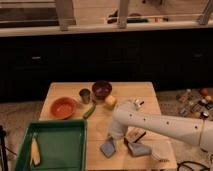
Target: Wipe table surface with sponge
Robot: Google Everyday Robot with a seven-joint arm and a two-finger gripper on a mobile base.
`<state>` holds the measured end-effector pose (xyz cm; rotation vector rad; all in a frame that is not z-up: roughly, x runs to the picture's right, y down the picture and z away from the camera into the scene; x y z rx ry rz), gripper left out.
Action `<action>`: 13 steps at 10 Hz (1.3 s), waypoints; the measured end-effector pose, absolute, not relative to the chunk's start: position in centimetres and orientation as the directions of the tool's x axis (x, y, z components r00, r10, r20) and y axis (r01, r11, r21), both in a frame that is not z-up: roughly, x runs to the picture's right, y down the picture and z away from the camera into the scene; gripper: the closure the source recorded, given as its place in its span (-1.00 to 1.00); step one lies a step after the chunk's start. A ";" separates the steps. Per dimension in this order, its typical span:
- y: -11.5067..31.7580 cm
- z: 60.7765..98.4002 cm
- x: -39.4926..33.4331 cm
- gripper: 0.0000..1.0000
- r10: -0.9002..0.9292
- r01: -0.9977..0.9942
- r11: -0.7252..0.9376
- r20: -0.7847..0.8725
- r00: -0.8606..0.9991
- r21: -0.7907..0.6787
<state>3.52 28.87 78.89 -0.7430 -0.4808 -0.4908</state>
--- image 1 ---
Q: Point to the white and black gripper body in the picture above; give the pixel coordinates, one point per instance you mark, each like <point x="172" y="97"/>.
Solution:
<point x="134" y="136"/>

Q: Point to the grey-blue sponge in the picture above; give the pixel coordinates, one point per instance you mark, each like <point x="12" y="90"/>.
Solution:
<point x="108" y="148"/>

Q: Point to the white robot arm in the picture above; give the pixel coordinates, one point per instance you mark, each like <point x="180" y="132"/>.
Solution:
<point x="195" y="132"/>

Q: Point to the grey cloth piece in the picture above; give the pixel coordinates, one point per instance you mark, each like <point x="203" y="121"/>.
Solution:
<point x="138" y="149"/>

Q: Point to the small white object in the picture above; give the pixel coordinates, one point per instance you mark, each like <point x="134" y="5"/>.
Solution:
<point x="138" y="103"/>

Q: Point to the yellow fruit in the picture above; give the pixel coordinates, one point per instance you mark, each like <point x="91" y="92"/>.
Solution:
<point x="110" y="101"/>

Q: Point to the green cucumber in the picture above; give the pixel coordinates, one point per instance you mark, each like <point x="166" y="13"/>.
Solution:
<point x="88" y="113"/>

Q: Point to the dark maroon bowl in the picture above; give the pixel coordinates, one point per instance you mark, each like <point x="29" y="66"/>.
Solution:
<point x="101" y="89"/>

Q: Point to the pile of toys on floor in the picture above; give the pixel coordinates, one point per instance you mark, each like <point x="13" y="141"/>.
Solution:
<point x="198" y="107"/>

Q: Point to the green plastic tray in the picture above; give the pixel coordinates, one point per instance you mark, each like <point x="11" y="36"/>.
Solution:
<point x="62" y="146"/>

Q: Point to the orange bowl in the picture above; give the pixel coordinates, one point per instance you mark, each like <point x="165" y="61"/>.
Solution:
<point x="63" y="108"/>

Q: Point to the black cabinet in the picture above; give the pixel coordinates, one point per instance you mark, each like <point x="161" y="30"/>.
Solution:
<point x="170" y="59"/>

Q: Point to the yellow corn cob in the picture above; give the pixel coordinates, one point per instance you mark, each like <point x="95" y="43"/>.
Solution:
<point x="35" y="158"/>

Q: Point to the black stand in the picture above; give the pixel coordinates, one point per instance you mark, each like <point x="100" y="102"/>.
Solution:
<point x="3" y="156"/>

